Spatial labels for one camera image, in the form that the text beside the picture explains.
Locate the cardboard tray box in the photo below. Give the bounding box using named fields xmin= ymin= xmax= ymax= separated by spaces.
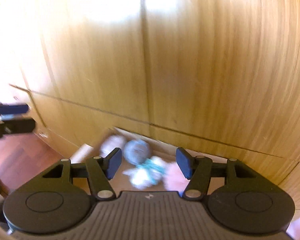
xmin=69 ymin=126 xmax=228 ymax=196

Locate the pale lilac sock roll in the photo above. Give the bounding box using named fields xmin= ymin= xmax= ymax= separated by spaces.
xmin=99 ymin=134 xmax=127 ymax=158

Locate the pink fluffy sock ball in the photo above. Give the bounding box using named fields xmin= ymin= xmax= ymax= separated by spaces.
xmin=162 ymin=162 xmax=189 ymax=195

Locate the blue-grey sock roll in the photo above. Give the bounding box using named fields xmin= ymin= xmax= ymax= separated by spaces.
xmin=123 ymin=139 xmax=151 ymax=165

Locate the white sock roll turquoise band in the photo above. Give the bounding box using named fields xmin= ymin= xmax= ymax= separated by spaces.
xmin=123 ymin=156 xmax=168 ymax=190

